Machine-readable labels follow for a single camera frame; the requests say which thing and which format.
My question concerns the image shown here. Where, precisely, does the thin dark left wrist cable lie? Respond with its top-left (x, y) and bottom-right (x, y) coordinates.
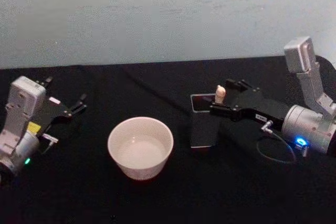
top-left (40, 133), bottom-right (59, 154)

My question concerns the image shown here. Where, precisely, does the white round bowl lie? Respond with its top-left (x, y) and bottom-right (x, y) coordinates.
top-left (107, 116), bottom-right (174, 181)

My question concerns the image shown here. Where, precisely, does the small cream plastic piece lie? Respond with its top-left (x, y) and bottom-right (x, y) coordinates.
top-left (215, 84), bottom-right (226, 104)

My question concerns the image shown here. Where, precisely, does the black table cloth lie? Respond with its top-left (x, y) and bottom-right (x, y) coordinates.
top-left (0, 55), bottom-right (336, 224)

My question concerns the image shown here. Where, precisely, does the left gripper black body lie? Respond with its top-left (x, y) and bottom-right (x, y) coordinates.
top-left (27, 93), bottom-right (73, 137)

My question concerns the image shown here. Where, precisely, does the thin dark wrist cable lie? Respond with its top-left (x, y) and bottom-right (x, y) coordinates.
top-left (256, 120), bottom-right (298, 164)
top-left (40, 133), bottom-right (59, 154)

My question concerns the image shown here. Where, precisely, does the thin dark right wrist cable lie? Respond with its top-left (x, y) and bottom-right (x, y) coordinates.
top-left (256, 120), bottom-right (298, 164)

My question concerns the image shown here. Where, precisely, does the black box with silver edge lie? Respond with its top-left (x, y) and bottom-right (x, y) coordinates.
top-left (190, 93), bottom-right (224, 154)

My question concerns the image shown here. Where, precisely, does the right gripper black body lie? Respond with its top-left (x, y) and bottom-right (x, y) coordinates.
top-left (236, 87), bottom-right (291, 130)

